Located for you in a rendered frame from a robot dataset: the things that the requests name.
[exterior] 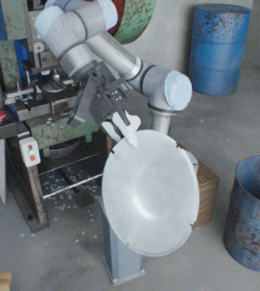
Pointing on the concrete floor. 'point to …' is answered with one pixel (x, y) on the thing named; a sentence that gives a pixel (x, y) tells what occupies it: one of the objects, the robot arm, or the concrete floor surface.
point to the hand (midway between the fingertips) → (129, 144)
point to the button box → (28, 154)
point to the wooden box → (204, 192)
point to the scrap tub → (252, 214)
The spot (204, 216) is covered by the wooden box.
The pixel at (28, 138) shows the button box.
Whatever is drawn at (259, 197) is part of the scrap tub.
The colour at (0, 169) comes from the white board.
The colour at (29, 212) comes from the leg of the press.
